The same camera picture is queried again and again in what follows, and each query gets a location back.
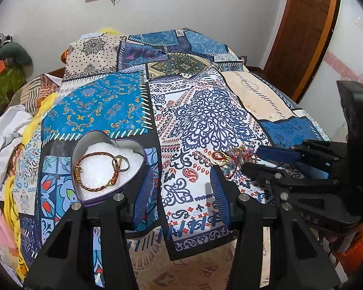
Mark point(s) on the white foam liner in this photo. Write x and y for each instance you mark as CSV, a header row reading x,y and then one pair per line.
x,y
109,160

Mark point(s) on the pile of dark clothes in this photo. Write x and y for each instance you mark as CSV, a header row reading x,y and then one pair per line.
x,y
9,51

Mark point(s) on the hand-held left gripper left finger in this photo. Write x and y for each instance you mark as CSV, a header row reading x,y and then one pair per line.
x,y
142,201

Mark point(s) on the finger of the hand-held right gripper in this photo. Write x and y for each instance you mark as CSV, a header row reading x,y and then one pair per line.
x,y
261,170
278,154

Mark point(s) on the yellow cloth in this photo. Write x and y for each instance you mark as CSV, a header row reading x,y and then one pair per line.
x,y
13,217

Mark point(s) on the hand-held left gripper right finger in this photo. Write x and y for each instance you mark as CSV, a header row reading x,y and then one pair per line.
x,y
219,201

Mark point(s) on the blue patchwork blanket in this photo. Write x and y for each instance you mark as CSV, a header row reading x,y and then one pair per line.
x,y
181,102

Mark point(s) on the brown striped cloth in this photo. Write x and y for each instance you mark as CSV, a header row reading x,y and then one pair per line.
x,y
39,89

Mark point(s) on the white cloth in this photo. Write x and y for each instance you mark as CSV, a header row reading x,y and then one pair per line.
x,y
6,133

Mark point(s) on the heart-shaped tin box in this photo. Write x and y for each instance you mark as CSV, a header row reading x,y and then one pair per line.
x,y
109,169

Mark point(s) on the brown wooden door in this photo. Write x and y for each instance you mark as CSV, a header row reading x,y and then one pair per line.
x,y
302,33

